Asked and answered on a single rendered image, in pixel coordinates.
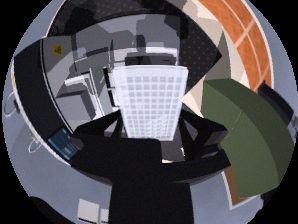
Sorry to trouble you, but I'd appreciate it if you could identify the white plastic bottle with cap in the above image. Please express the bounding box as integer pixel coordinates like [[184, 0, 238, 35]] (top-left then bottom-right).
[[30, 131, 39, 144]]

